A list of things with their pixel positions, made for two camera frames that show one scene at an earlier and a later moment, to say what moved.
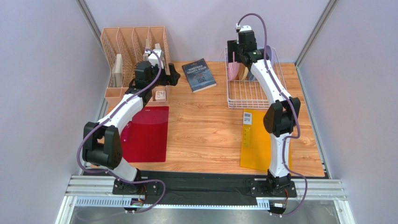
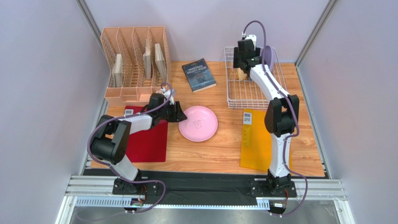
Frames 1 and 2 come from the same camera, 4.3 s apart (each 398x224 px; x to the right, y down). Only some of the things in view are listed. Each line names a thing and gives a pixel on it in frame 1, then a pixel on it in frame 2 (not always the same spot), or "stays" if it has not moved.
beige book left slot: [117, 72] stays
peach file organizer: [123, 47] stays
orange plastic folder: [256, 142] stays
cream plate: [243, 72] stays
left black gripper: [171, 80] -> [178, 116]
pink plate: [233, 68] -> [201, 125]
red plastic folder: [144, 137] stays
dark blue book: [198, 75] stays
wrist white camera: [153, 59] -> [167, 94]
